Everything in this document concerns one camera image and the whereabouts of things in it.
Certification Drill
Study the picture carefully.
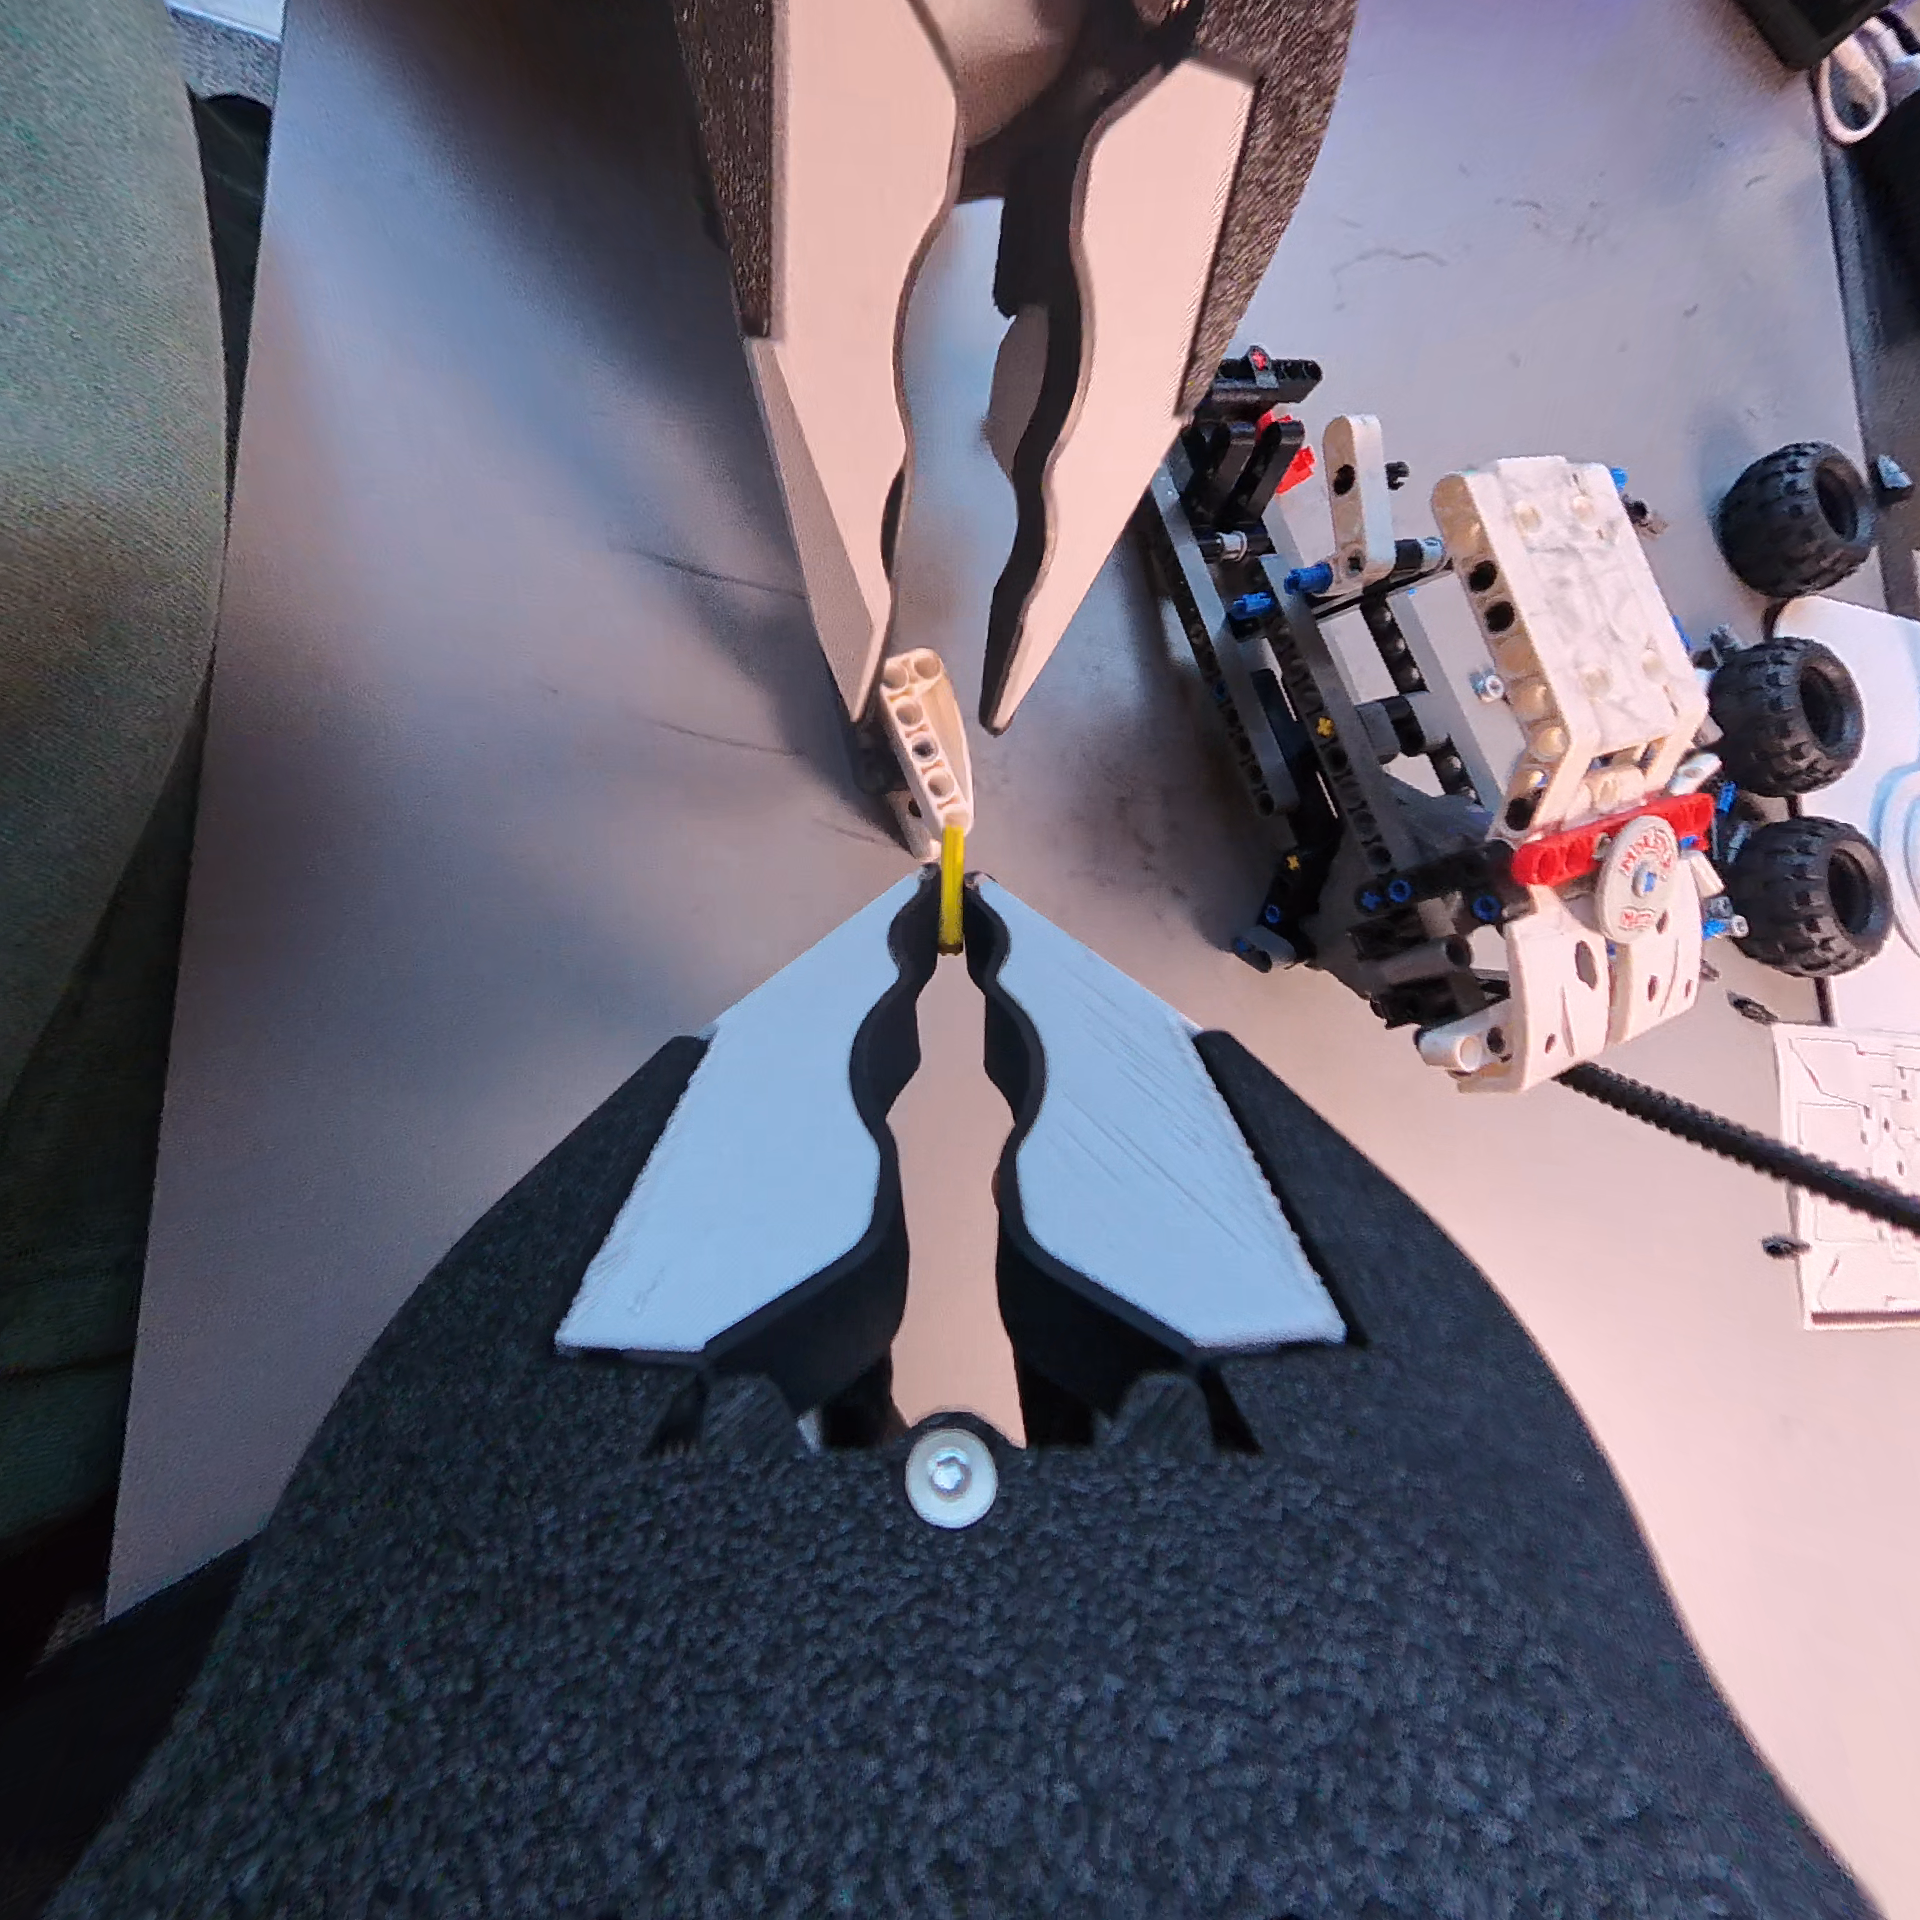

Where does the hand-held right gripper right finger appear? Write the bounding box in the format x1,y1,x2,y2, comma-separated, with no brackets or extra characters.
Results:
968,872,1349,1361

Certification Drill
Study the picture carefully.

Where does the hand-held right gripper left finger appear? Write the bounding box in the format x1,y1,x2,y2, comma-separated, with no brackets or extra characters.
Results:
555,872,940,1366

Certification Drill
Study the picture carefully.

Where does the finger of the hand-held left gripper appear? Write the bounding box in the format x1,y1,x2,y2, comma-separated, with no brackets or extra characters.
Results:
978,66,1260,738
746,0,963,731

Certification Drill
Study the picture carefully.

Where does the white toy building beam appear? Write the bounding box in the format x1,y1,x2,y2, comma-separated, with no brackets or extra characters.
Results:
879,648,980,861

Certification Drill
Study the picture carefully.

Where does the grey desk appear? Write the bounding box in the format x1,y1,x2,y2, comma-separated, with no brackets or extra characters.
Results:
105,0,1920,1920

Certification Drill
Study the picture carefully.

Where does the black charger with green display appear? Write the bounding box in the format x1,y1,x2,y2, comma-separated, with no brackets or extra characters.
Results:
1740,0,1909,72

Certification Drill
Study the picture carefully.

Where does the white and black toy truck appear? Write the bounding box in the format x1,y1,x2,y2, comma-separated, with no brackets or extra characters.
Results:
1148,347,1729,1096

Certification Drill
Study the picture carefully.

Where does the pile of small toy parts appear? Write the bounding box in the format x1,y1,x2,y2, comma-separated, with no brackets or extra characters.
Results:
1628,496,1776,964

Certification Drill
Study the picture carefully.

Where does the black toy tyre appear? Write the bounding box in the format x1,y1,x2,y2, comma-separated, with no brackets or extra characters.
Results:
1711,638,1867,798
1717,441,1880,601
1727,813,1898,979

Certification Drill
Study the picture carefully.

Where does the printed instruction sheet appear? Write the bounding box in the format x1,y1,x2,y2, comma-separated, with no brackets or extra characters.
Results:
1770,1020,1920,1331

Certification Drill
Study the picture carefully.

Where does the person's green hoodie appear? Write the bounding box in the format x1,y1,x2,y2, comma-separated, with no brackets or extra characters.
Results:
0,0,251,1509

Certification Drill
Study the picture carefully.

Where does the white stand base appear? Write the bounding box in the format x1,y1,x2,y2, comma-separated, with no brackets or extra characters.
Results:
1770,592,1920,1021

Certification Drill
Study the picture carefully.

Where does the white cable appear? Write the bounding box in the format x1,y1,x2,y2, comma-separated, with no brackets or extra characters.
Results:
1813,19,1920,147

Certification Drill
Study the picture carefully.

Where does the black ribbed toy hose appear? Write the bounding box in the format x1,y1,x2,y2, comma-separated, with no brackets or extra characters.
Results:
1553,1062,1920,1242

